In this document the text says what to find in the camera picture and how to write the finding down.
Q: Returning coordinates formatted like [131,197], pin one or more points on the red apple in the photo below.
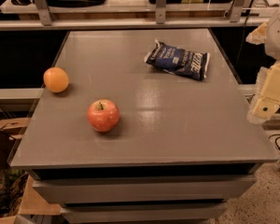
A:
[103,115]

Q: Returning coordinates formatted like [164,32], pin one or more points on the grey drawer cabinet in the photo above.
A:
[180,150]

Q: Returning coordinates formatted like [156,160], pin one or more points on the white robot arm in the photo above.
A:
[272,41]

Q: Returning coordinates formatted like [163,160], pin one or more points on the orange fruit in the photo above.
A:
[56,80]

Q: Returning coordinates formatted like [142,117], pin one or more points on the metal shelf rail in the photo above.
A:
[133,14]

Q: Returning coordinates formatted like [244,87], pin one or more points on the cardboard box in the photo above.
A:
[31,207]

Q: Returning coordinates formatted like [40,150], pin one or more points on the blue chip bag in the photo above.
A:
[178,61]

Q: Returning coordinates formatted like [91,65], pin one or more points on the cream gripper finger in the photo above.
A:
[258,35]
[266,100]

